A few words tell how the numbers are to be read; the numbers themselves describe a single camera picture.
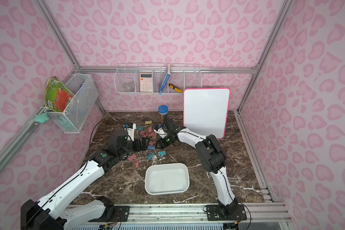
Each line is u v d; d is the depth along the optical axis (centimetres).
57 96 73
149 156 93
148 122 113
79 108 78
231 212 63
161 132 88
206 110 88
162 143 84
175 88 98
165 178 82
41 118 63
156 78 99
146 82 95
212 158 55
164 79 88
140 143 69
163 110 96
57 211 41
